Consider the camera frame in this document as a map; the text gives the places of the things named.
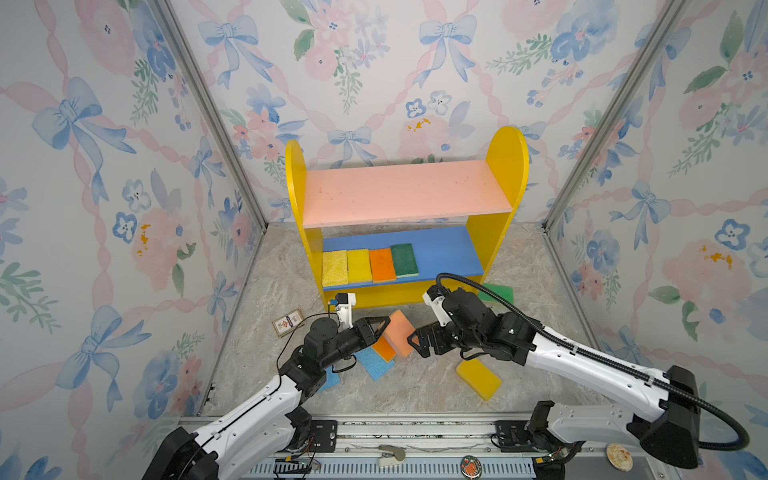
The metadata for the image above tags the beige clip on rail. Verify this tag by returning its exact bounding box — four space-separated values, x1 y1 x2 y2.
378 445 406 468

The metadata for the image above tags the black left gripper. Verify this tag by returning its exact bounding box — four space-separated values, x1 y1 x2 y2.
318 316 388 373

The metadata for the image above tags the yellow shelf unit frame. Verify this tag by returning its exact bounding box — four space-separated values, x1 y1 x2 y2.
286 126 530 308

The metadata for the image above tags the thin black cable left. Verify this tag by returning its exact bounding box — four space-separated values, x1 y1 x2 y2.
274 311 361 376

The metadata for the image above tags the black corrugated cable hose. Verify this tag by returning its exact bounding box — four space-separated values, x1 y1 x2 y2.
435 272 751 452

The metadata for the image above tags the small playing card box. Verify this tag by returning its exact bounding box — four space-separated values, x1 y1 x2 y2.
272 309 305 338

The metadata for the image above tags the pink upper shelf board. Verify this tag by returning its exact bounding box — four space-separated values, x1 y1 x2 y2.
302 161 511 228

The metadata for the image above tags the light blue sponge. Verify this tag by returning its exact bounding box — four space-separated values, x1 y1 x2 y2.
318 367 341 392
355 347 395 381

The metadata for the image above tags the bright green scrub sponge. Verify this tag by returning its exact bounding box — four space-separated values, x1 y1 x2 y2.
477 283 515 304

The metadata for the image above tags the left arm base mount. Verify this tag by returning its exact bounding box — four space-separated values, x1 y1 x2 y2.
286 420 339 453

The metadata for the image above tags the pale yellow sponge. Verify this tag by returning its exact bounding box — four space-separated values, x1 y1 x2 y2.
372 337 397 363

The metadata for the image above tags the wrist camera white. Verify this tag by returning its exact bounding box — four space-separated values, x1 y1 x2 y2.
422 285 452 327
331 293 356 330

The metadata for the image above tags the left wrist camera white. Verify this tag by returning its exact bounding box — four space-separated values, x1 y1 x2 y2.
331 293 356 330

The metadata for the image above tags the orange scrub sponge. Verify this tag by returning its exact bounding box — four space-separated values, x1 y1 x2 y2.
369 248 397 283

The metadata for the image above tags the light blue sponge right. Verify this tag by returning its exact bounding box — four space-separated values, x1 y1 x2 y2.
355 347 395 381

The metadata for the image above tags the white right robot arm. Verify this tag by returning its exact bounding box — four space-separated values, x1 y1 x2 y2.
407 286 701 469

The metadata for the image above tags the round sticker badge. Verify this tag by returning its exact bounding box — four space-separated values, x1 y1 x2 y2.
459 455 483 480

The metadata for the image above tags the round beige disc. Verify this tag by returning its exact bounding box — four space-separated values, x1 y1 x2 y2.
605 443 634 473

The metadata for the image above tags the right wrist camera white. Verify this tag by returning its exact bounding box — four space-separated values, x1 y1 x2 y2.
422 285 452 327

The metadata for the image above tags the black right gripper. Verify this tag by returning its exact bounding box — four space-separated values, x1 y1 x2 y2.
405 321 485 359

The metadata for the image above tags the pink orange sponge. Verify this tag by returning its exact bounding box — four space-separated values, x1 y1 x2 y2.
384 310 415 358

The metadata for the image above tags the yellow scrub sponge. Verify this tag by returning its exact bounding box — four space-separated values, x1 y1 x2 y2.
347 249 373 284

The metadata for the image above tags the dark green scrub sponge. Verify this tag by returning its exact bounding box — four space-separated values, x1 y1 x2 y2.
390 243 419 279

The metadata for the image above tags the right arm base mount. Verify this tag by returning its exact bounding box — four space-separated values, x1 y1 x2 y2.
490 400 585 464

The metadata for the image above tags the light blue sponge left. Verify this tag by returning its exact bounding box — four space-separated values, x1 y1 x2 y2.
318 367 341 392

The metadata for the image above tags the porous yellow sponge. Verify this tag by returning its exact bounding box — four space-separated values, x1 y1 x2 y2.
321 250 349 288

